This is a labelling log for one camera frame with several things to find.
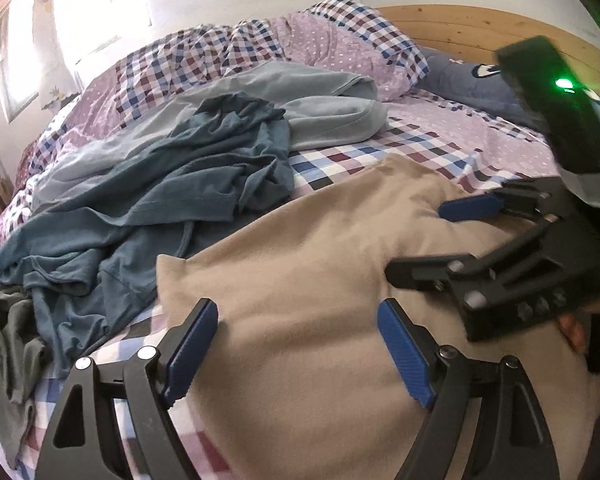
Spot wooden headboard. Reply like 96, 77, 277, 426
375, 4, 600, 87

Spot tan t-shirt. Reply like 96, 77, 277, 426
157, 152, 600, 480

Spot checked and dotted bed sheet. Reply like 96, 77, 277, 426
0, 87, 572, 480

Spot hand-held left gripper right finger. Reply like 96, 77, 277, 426
376, 297, 561, 480

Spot light grey-blue sweatshirt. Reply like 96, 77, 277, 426
32, 62, 392, 212

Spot olive grey garment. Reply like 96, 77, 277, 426
0, 284, 49, 467

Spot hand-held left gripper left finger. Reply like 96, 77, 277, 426
35, 297, 220, 480

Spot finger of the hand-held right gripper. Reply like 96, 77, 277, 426
384, 254, 492, 292
437, 180, 557, 223

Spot window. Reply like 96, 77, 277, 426
0, 0, 42, 122

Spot blue-grey animal face pillow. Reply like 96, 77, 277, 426
422, 47, 600, 132

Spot white printed curtain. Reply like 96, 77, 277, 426
31, 0, 82, 112

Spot checked and dotted duvet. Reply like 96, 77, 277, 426
15, 0, 432, 197

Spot dark teal t-shirt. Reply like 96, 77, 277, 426
0, 92, 294, 367

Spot person's right hand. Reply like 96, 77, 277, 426
559, 309, 590, 352

